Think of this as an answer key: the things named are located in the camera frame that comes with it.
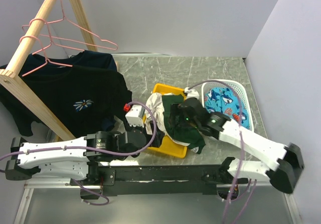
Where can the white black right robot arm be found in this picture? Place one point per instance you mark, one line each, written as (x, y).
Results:
(279, 164)

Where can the white plastic basket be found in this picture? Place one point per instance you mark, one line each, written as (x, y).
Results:
(235, 86)

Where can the pink wire hanger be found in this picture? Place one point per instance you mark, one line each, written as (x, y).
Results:
(88, 36)
(47, 60)
(59, 41)

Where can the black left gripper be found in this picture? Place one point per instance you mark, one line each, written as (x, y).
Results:
(159, 134)

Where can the aluminium rail frame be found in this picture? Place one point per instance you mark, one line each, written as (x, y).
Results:
(54, 200)

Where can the green and white t shirt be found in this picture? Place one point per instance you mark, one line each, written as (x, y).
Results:
(159, 106)

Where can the pink wire hanger middle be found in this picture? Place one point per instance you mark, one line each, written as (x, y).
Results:
(59, 41)

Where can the yellow plastic tray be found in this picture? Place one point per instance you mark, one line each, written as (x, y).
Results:
(168, 146)

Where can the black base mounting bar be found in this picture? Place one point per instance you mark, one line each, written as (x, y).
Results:
(127, 180)

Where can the black daisy t shirt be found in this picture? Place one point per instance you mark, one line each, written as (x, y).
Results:
(84, 99)

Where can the pink wire hanger rear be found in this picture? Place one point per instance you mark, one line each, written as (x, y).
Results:
(88, 36)

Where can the blue shark print cloth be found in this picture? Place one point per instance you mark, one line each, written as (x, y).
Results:
(223, 100)

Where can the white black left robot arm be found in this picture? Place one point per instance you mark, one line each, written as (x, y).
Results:
(78, 158)

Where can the pink wire hanger front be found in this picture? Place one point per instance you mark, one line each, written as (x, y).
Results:
(47, 60)

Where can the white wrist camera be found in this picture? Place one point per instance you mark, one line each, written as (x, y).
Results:
(191, 93)
(134, 115)

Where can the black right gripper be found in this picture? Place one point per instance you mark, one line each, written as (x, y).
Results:
(175, 109)

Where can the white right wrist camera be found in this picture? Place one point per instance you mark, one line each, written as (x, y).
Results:
(191, 93)

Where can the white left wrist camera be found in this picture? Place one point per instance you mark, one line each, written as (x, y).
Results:
(134, 115)

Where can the wooden clothes rack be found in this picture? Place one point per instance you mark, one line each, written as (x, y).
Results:
(16, 86)

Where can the dark navy t shirt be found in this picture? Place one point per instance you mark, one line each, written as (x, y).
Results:
(85, 58)

